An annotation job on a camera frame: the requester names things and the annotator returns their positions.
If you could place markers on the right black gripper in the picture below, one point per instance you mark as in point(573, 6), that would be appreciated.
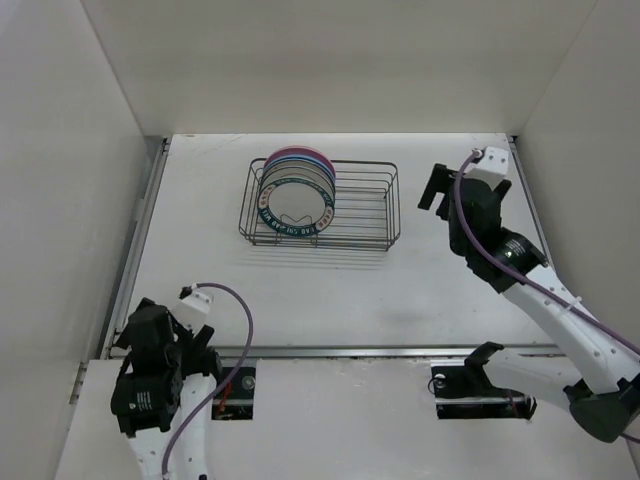
point(440, 181)

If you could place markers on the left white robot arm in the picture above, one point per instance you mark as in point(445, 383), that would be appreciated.
point(168, 370)

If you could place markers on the white plate flower outline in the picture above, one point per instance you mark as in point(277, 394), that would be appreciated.
point(299, 173)

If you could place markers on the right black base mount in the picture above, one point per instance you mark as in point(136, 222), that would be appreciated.
point(462, 394)

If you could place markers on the pink plate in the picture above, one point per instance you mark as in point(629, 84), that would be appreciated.
point(297, 150)

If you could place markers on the right aluminium side rail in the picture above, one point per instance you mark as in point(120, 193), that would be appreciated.
point(512, 140)

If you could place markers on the blue plate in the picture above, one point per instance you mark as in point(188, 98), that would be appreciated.
point(308, 160)

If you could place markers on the left aluminium side rail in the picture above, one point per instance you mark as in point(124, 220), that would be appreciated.
point(144, 202)

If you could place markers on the aluminium side rail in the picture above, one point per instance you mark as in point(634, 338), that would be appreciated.
point(144, 202)
point(512, 140)

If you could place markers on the front aluminium rail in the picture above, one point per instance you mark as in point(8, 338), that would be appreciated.
point(353, 352)

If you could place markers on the green rimmed white plate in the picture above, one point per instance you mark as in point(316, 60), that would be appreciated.
point(295, 207)

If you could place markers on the white plate orange sunburst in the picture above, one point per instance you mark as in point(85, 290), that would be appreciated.
point(301, 164)

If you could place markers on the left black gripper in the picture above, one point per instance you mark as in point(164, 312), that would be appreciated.
point(191, 343)

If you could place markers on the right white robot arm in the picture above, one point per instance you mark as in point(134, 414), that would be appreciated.
point(600, 390)

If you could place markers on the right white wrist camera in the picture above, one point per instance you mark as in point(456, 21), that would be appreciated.
point(489, 165)

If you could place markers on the grey wire dish rack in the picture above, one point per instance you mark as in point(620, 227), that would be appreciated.
point(367, 209)

